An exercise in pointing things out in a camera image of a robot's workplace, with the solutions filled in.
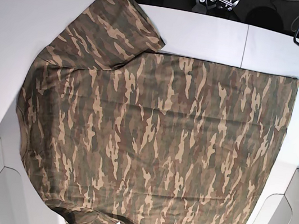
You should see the camouflage T-shirt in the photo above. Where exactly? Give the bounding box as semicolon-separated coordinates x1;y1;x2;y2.
16;0;299;224

